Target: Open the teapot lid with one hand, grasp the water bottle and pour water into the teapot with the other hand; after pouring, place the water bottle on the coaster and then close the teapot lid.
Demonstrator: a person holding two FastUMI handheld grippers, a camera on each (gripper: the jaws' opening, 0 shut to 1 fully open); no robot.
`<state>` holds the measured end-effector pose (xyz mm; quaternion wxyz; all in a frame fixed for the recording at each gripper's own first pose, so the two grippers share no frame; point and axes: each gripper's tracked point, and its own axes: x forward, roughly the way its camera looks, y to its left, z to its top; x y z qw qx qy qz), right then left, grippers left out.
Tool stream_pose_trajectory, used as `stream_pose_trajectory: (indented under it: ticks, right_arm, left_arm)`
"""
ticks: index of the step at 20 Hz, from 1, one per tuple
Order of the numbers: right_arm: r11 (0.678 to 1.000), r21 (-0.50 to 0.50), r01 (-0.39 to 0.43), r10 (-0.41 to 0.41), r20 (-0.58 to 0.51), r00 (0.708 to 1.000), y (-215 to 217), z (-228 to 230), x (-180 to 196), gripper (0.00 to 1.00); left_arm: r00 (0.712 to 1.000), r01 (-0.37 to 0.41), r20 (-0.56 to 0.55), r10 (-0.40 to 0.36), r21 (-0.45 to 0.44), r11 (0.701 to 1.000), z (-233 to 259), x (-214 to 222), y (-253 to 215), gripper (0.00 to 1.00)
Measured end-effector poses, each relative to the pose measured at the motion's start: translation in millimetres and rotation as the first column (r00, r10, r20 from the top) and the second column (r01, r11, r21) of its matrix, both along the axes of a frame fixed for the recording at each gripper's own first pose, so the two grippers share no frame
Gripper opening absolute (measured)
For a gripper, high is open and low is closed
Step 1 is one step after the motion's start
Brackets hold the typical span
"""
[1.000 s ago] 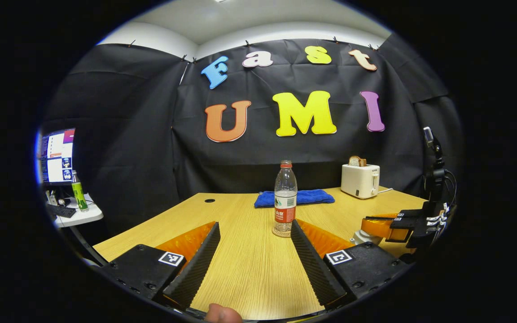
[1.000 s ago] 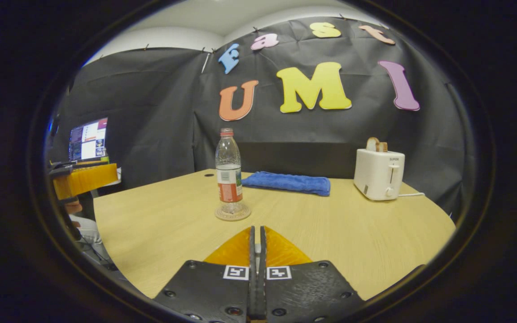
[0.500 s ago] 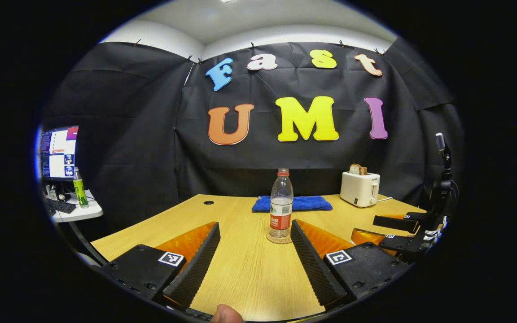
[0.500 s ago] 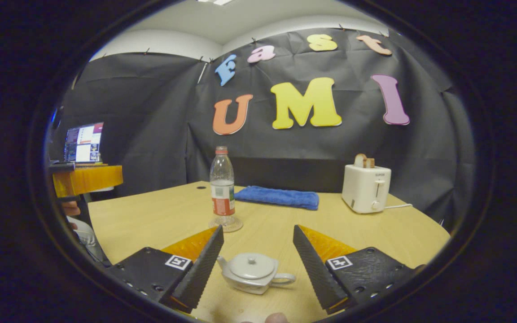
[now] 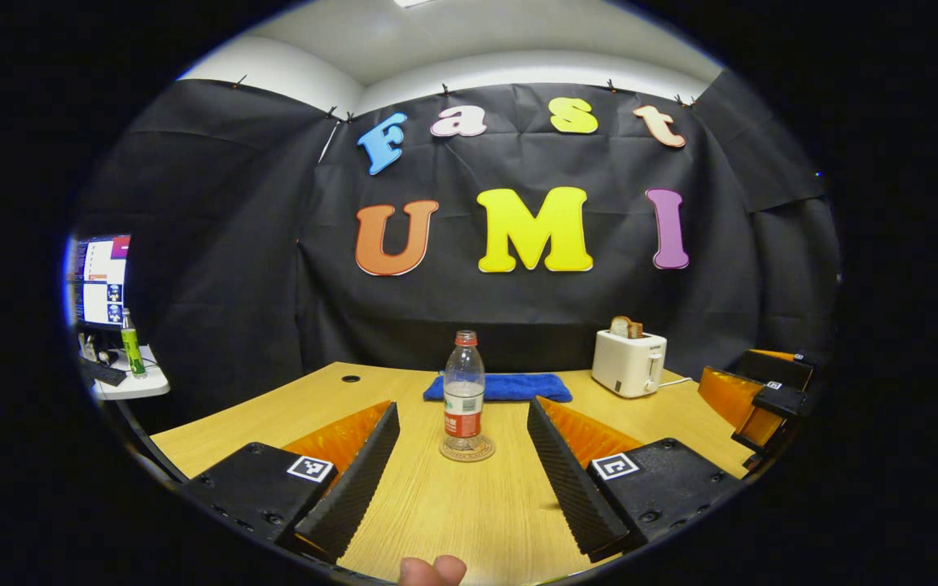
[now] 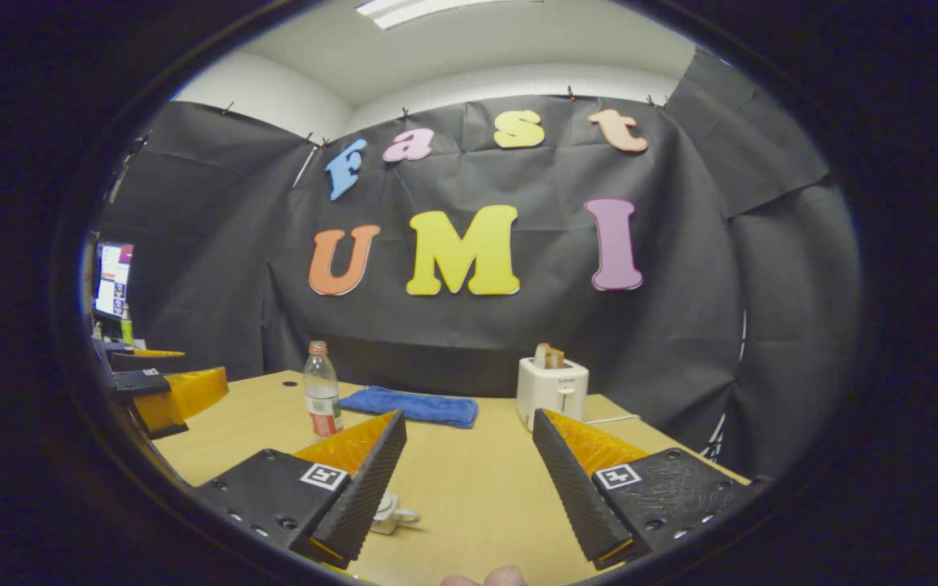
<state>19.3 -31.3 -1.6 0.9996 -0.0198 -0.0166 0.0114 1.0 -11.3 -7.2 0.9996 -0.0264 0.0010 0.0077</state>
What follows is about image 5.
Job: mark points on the computer monitor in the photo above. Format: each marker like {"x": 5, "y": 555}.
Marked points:
{"x": 103, "y": 285}

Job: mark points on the round wooden coaster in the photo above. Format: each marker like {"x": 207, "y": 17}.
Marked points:
{"x": 453, "y": 454}

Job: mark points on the small white side table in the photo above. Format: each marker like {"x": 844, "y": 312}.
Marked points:
{"x": 143, "y": 384}

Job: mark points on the clear plastic water bottle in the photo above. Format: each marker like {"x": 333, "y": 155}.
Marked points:
{"x": 463, "y": 391}

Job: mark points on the light bread slice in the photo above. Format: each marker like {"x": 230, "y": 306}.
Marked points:
{"x": 620, "y": 327}

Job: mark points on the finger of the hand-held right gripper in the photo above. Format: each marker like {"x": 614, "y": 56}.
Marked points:
{"x": 786, "y": 401}
{"x": 778, "y": 366}

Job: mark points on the green bottle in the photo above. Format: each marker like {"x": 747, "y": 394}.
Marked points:
{"x": 133, "y": 354}

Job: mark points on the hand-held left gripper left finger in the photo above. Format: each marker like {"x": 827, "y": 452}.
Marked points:
{"x": 355, "y": 484}

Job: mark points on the blue towel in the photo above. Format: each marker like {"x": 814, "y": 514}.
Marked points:
{"x": 526, "y": 387}

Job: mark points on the white toaster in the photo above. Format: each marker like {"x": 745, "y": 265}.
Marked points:
{"x": 624, "y": 365}

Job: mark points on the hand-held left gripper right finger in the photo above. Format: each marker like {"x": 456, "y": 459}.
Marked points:
{"x": 567, "y": 480}

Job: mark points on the black keyboard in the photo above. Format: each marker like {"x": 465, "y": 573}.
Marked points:
{"x": 104, "y": 373}

